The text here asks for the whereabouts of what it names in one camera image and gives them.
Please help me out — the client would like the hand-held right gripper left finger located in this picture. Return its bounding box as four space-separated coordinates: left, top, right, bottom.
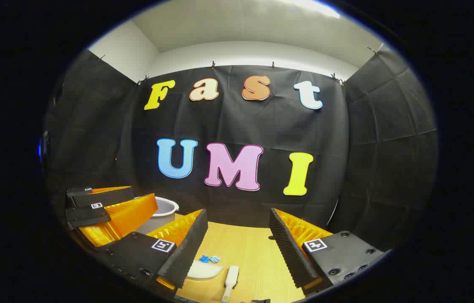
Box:
92 208 209 295

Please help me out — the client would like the small grey broom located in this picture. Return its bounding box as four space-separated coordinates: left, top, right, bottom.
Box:
221 266 240 303

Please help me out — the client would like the white garbage bin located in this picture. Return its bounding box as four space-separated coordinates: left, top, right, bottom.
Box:
136 197 180 234

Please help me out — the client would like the grey plastic dustpan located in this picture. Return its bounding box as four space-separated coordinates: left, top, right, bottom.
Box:
186 260 224 281

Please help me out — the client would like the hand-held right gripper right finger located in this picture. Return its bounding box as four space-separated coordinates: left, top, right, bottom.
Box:
269 207 385 295

